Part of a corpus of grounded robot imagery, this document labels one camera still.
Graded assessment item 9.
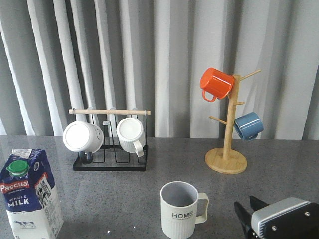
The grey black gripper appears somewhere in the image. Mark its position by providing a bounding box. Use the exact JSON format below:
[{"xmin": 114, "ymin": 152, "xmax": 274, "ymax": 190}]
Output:
[{"xmin": 234, "ymin": 195, "xmax": 319, "ymax": 239}]

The white HOME mug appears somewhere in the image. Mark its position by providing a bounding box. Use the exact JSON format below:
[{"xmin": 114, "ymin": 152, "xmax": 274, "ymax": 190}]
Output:
[{"xmin": 160, "ymin": 181, "xmax": 209, "ymax": 239}]

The blue white milk carton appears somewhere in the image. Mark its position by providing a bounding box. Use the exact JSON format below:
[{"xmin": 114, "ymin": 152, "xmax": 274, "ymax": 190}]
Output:
[{"xmin": 0, "ymin": 149, "xmax": 64, "ymax": 239}]

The wooden mug tree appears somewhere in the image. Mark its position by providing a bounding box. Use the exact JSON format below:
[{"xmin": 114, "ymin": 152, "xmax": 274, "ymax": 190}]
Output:
[{"xmin": 205, "ymin": 69, "xmax": 261, "ymax": 174}]

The blue enamel mug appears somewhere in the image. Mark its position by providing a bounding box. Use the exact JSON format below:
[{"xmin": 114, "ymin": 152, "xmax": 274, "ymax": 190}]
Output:
[{"xmin": 234, "ymin": 112, "xmax": 264, "ymax": 141}]

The orange enamel mug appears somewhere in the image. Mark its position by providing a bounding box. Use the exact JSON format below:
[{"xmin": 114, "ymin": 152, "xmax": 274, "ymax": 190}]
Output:
[{"xmin": 200, "ymin": 68, "xmax": 235, "ymax": 102}]

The white ribbed mug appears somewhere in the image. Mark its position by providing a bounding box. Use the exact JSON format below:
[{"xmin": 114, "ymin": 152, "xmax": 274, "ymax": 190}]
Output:
[{"xmin": 117, "ymin": 118, "xmax": 146, "ymax": 157}]

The white smiley mug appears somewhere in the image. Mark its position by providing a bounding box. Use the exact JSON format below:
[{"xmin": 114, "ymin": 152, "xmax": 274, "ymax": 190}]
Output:
[{"xmin": 63, "ymin": 121, "xmax": 104, "ymax": 154}]

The grey white curtain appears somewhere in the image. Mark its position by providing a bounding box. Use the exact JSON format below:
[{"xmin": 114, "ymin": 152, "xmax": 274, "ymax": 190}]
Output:
[{"xmin": 0, "ymin": 0, "xmax": 319, "ymax": 140}]

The black wire mug rack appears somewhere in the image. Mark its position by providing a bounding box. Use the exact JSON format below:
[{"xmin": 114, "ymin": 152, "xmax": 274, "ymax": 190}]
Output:
[{"xmin": 69, "ymin": 108, "xmax": 151, "ymax": 171}]

